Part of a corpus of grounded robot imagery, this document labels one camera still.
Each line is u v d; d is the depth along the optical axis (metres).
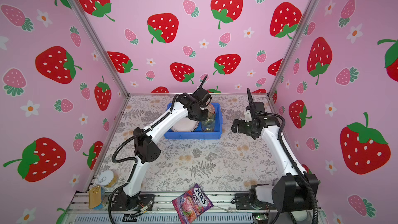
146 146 0.52
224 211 0.72
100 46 0.91
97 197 0.73
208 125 0.90
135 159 0.57
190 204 0.72
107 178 0.76
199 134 0.91
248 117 0.74
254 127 0.56
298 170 0.41
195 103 0.62
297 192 0.39
